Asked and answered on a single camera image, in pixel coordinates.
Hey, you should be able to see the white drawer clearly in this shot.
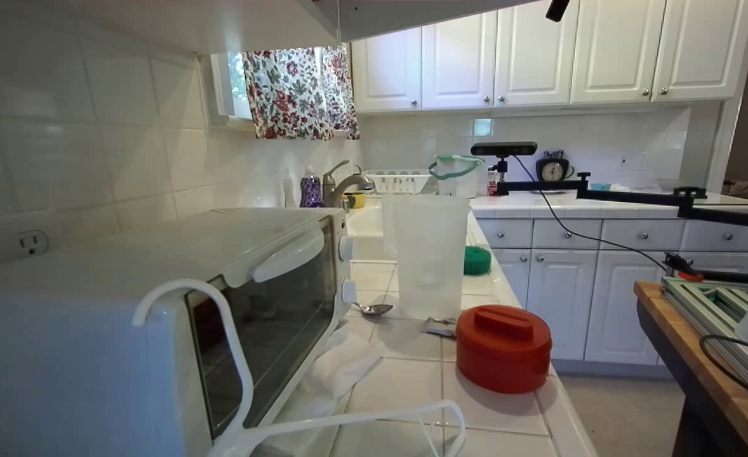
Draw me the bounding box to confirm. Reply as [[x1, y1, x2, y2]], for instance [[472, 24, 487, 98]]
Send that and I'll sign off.
[[477, 218, 534, 249], [680, 221, 748, 253], [600, 219, 686, 252], [531, 218, 603, 250]]

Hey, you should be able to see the red round container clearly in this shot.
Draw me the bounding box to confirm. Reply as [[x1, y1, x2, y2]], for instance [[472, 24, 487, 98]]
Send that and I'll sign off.
[[455, 304, 554, 395]]

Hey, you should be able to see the camera on mount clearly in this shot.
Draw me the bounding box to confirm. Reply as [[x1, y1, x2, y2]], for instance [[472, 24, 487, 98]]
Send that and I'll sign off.
[[471, 141, 748, 230]]

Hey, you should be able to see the toaster oven door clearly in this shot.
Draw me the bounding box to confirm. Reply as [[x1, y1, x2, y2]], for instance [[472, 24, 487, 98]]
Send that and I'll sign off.
[[185, 216, 343, 440]]

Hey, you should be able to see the white plastic basket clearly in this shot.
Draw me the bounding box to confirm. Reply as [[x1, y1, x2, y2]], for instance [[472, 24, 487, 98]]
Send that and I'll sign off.
[[364, 169, 436, 195]]

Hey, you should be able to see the white sink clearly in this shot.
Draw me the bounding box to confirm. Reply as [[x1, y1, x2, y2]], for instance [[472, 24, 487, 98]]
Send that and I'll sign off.
[[346, 202, 395, 262]]

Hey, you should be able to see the white cloth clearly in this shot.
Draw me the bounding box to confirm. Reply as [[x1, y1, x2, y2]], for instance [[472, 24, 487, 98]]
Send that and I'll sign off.
[[253, 324, 387, 457]]

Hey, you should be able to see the white wall cabinet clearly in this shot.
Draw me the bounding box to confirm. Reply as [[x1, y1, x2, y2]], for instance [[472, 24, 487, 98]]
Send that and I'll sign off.
[[351, 0, 748, 115]]

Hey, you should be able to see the black table clock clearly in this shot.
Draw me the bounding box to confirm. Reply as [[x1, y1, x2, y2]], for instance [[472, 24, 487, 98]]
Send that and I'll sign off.
[[535, 150, 575, 183]]

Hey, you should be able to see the foil packet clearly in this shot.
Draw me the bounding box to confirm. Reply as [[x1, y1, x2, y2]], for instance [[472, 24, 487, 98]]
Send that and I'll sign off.
[[420, 317, 458, 338]]

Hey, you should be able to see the floral curtain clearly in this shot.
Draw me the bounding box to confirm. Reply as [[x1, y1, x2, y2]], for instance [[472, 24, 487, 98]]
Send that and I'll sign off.
[[242, 43, 361, 141]]

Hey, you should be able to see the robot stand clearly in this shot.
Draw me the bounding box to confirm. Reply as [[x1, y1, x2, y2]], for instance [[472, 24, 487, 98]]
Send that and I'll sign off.
[[634, 277, 748, 457]]

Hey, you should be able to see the window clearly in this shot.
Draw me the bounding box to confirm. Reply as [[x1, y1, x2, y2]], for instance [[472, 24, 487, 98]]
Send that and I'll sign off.
[[210, 51, 255, 126]]

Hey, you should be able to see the orange and black clamp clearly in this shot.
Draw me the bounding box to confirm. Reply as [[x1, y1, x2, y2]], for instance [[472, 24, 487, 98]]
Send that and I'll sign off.
[[664, 252, 706, 282]]

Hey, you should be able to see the green scrubber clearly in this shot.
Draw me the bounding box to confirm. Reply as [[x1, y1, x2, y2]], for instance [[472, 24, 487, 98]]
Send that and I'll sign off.
[[464, 246, 493, 276]]

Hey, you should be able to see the silver tap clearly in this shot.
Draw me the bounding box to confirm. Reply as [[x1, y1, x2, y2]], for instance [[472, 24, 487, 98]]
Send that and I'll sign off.
[[321, 159, 376, 210]]

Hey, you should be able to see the black cable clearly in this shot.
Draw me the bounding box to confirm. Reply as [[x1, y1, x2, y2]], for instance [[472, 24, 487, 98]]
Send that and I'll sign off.
[[512, 155, 674, 272], [698, 334, 748, 407]]

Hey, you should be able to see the wall socket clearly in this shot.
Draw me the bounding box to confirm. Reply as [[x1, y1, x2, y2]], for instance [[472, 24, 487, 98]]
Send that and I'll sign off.
[[0, 209, 62, 266]]

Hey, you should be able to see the white base cabinet door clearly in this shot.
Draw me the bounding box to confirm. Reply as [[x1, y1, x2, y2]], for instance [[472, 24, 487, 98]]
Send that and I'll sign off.
[[584, 250, 668, 367], [526, 249, 598, 362], [678, 251, 748, 277], [491, 248, 533, 310]]

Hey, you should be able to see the purple soap bottle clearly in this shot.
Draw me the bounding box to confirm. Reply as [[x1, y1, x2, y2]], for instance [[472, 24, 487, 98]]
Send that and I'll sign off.
[[300, 166, 324, 209]]

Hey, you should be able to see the clear plastic container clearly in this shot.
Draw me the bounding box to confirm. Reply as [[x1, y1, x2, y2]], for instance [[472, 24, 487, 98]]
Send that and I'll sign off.
[[380, 194, 472, 320]]

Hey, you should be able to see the white toaster oven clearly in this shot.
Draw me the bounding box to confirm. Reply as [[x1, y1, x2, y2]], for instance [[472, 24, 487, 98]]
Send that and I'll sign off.
[[0, 207, 357, 457]]

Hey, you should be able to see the white pitcher with green lid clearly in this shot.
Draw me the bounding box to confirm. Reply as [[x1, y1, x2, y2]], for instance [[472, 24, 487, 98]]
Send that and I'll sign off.
[[428, 154, 485, 199]]

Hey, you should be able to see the toaster oven door handle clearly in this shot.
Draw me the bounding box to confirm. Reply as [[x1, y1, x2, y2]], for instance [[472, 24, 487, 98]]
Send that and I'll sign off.
[[251, 229, 326, 284]]

